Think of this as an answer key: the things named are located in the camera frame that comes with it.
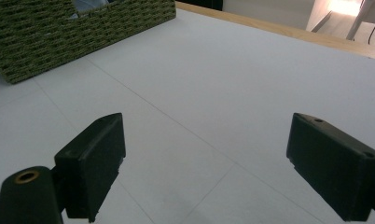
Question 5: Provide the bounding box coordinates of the wooden table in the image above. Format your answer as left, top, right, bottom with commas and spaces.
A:
174, 1, 375, 62

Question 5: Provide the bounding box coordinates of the white metal stand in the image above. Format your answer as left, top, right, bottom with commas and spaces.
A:
311, 0, 375, 42

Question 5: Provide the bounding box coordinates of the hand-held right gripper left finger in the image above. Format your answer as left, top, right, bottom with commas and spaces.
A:
53, 112, 127, 224

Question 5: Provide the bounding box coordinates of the green woven basket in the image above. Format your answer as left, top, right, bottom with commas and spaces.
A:
0, 0, 177, 85

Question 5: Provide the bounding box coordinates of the light blue tank top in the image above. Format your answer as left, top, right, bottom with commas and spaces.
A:
70, 0, 111, 21

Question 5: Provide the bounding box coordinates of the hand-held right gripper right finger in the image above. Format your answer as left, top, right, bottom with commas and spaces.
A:
285, 112, 375, 222

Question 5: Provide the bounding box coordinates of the thin black cable under stand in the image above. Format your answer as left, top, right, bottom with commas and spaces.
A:
367, 22, 375, 45

